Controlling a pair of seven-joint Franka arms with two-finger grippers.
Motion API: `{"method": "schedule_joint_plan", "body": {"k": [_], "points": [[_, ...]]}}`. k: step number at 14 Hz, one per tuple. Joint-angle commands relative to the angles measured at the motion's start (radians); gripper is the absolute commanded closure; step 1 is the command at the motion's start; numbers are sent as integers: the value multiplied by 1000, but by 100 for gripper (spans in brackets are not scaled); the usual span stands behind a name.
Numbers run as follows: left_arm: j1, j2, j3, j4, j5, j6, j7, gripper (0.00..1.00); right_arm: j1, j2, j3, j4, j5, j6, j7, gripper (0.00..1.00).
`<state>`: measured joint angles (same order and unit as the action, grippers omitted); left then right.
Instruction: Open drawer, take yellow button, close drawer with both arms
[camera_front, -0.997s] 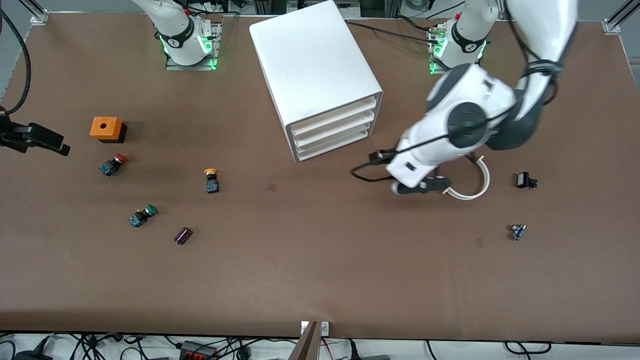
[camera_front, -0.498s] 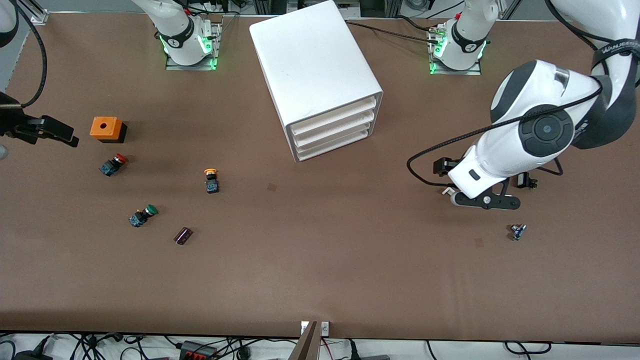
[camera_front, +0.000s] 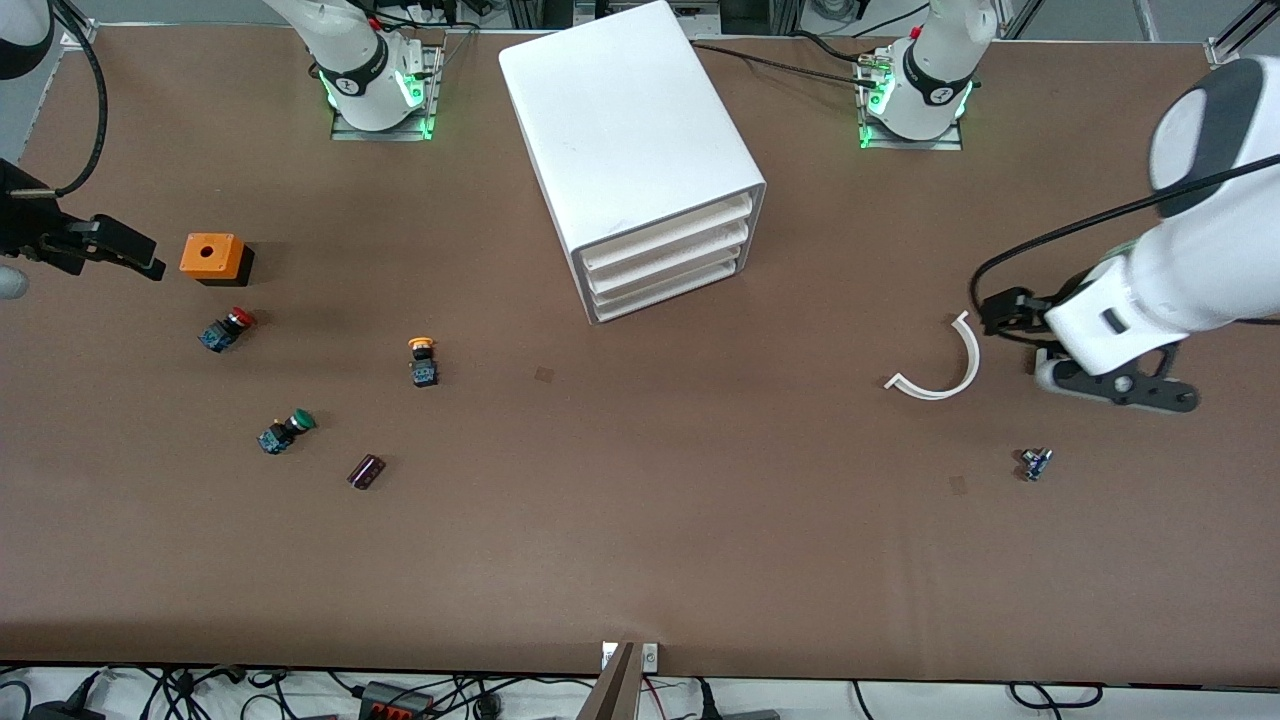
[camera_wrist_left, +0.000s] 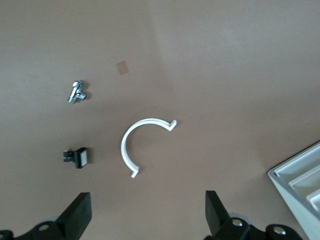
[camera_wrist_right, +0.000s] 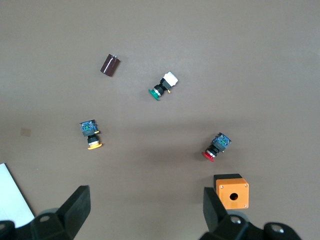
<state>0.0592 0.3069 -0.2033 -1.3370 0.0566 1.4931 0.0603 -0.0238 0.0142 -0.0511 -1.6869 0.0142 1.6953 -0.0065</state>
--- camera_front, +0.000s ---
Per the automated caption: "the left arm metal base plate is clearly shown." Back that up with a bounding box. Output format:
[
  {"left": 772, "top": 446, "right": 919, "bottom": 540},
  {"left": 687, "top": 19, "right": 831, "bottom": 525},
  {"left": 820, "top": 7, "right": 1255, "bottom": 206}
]
[{"left": 858, "top": 45, "right": 966, "bottom": 153}]

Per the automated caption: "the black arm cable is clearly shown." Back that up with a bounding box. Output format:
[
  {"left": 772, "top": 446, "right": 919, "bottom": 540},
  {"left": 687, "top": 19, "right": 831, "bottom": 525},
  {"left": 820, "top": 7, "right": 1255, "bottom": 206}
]
[
  {"left": 970, "top": 150, "right": 1280, "bottom": 326},
  {"left": 50, "top": 0, "right": 109, "bottom": 196}
]

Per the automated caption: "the red mushroom pushbutton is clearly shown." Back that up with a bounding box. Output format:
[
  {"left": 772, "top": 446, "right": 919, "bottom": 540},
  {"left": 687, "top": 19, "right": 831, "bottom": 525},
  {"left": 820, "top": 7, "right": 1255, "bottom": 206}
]
[{"left": 197, "top": 307, "right": 255, "bottom": 353}]

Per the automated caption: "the aluminium frame post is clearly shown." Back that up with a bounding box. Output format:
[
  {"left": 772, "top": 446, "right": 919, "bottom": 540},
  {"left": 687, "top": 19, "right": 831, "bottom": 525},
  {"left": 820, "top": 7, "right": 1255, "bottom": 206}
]
[
  {"left": 1205, "top": 0, "right": 1280, "bottom": 69},
  {"left": 55, "top": 0, "right": 101, "bottom": 51}
]

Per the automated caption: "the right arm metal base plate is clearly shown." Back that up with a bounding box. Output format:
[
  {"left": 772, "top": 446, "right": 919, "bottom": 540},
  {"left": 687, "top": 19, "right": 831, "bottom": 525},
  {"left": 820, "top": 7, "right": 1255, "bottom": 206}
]
[{"left": 330, "top": 40, "right": 443, "bottom": 142}]

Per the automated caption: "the black cable on table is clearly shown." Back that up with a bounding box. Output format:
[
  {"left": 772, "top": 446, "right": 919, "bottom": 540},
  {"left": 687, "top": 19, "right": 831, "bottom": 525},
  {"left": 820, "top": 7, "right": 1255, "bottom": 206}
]
[{"left": 690, "top": 40, "right": 891, "bottom": 91}]

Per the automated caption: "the white tall cabinet drawer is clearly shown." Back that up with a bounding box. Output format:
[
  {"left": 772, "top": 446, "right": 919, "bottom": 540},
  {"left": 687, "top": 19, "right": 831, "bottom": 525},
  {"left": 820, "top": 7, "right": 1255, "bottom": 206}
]
[{"left": 578, "top": 193, "right": 755, "bottom": 273}]

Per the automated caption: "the white curved plastic bracket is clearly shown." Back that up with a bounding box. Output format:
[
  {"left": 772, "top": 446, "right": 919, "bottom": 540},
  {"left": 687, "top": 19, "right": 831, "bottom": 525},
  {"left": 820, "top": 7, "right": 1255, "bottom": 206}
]
[{"left": 885, "top": 311, "right": 982, "bottom": 401}]

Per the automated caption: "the black power strip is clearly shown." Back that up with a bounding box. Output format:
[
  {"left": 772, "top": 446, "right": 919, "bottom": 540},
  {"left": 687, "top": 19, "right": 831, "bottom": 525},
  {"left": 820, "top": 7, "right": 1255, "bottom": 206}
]
[{"left": 358, "top": 680, "right": 438, "bottom": 720}]

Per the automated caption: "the orange box with hole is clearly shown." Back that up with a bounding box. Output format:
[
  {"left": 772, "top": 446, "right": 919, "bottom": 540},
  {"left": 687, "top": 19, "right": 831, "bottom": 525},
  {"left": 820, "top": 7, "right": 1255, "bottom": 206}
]
[{"left": 179, "top": 233, "right": 256, "bottom": 288}]

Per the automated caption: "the black looped floor cable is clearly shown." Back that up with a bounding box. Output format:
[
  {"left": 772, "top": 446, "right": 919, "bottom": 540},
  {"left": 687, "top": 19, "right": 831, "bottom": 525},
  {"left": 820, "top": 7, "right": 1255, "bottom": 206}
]
[{"left": 1008, "top": 682, "right": 1106, "bottom": 711}]

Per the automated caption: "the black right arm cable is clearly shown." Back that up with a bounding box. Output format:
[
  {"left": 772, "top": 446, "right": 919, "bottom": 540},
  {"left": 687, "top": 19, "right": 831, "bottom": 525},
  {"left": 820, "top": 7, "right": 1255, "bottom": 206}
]
[{"left": 50, "top": 0, "right": 109, "bottom": 196}]

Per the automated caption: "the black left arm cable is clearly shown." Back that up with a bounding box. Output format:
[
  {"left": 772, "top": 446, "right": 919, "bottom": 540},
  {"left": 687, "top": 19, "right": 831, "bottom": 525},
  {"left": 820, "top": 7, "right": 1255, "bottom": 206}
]
[{"left": 970, "top": 150, "right": 1280, "bottom": 326}]

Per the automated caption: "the green pushbutton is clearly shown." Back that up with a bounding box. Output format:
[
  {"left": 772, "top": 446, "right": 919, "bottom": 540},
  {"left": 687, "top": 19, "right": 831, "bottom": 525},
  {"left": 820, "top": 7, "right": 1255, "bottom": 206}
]
[{"left": 257, "top": 408, "right": 317, "bottom": 456}]

